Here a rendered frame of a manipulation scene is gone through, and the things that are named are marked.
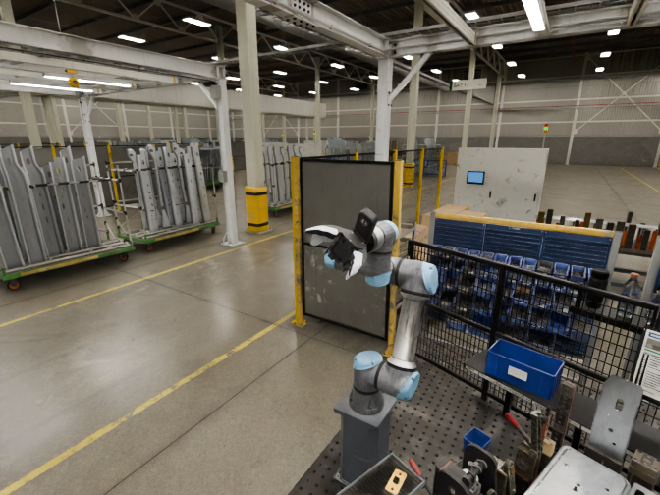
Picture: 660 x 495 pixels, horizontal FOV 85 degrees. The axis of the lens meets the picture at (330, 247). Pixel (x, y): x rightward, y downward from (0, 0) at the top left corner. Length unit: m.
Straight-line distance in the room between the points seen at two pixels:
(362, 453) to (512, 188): 6.89
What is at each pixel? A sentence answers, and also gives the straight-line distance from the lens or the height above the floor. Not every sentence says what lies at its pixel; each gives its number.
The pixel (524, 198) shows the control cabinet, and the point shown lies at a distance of 8.05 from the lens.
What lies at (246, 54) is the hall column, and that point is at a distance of 8.83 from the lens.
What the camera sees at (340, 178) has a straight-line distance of 3.70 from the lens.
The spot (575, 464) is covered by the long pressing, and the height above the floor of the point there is 1.00.
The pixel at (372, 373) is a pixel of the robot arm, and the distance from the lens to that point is 1.52.
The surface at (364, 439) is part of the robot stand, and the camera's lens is 1.68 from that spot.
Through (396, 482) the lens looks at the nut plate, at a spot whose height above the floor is 1.17.
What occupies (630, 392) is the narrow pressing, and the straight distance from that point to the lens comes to 1.79.
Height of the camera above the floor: 2.18
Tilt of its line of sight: 17 degrees down
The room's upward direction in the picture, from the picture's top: straight up
